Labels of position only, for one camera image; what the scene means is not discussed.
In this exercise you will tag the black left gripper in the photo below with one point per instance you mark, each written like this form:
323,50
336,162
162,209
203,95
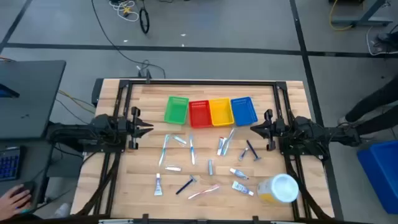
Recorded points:
133,130

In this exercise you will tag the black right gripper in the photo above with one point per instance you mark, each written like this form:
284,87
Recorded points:
270,129

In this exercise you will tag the dark blue razor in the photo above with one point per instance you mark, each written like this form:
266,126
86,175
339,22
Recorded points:
185,185
252,150

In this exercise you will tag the teal white toothbrush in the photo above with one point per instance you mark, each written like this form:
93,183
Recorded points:
164,149

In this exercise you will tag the small blue razor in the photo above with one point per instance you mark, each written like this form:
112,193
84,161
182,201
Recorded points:
243,154

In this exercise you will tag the light blue toothbrush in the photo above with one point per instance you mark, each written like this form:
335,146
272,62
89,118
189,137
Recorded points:
228,143

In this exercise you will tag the small silver blue sachet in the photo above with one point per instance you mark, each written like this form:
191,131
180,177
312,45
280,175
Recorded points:
179,140

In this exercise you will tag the white red toothpaste tube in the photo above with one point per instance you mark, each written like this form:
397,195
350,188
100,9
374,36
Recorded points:
220,146

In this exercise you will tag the white blue toothpaste tube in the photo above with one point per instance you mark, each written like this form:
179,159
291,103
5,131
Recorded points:
237,173

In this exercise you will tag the blue white toothbrush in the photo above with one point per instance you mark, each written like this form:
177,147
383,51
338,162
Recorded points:
192,151

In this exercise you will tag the white purple toothpaste tube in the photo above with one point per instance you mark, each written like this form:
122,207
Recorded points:
158,186

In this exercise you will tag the white teal toothpaste tube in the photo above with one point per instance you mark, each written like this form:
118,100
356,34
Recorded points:
241,187

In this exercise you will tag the grey silver sachet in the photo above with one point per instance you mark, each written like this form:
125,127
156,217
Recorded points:
210,167

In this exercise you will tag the red white toothbrush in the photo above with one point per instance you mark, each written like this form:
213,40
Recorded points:
203,192

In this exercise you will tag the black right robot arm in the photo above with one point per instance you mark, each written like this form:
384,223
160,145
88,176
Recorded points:
308,127

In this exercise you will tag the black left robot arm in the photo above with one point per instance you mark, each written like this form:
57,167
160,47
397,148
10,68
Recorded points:
102,124

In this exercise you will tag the blue plastic basket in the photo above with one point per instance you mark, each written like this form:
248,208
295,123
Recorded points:
244,111

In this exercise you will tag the green plastic basket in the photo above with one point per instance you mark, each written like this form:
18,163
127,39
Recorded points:
176,110

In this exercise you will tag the yellow plastic basket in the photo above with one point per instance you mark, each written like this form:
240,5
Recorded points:
221,112

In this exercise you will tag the red plastic basket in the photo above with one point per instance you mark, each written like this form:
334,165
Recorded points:
200,114

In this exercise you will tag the black control box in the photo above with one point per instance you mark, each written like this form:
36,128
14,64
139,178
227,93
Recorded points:
97,93

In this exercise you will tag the yellow container white lid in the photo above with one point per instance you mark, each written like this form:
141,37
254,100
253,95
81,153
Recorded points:
281,188

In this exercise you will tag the grey keyboard desk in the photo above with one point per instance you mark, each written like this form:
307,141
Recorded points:
34,161

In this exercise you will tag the person's leg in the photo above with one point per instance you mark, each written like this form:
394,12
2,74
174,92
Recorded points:
379,121
373,102

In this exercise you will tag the blue storage bin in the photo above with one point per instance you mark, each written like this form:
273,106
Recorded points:
381,174

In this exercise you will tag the black computer mouse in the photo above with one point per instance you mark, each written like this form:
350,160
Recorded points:
28,186

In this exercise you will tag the black backlit keyboard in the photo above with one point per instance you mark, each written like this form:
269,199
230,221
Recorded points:
9,163

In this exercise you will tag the desk monitor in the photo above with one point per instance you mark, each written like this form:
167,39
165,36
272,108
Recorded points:
6,91

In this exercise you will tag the grey metal stand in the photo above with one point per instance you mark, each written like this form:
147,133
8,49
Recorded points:
360,21

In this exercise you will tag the person's hand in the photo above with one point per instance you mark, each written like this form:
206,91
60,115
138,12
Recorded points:
12,202

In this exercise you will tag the person's shoe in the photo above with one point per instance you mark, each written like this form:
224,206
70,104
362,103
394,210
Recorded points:
387,39

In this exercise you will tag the black aluminium table frame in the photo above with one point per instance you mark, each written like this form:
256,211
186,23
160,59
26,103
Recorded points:
202,82

